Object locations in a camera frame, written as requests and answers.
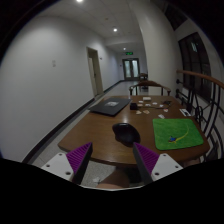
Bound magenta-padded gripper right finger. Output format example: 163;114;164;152
132;142;184;185

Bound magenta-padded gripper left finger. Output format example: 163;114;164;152
40;142;94;185

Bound black computer mouse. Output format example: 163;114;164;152
112;122;141;148

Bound green mouse pad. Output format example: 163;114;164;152
152;118;205;151

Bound white paper card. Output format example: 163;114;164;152
179;108;192;118

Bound black closed laptop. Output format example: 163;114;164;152
88;96;133;117

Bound wooden round-back chair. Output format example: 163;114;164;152
128;80;172;97

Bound wood-topped black iron railing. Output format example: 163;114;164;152
175;69;224;161

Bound white side door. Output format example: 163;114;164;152
86;46;105;98

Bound glass double door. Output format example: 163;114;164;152
122;58;141;81

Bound dark framed window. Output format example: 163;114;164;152
178;32;214;101

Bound recessed ceiling lights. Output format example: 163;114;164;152
74;0;128;52

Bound thin black cable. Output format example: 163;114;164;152
138;105;168;110

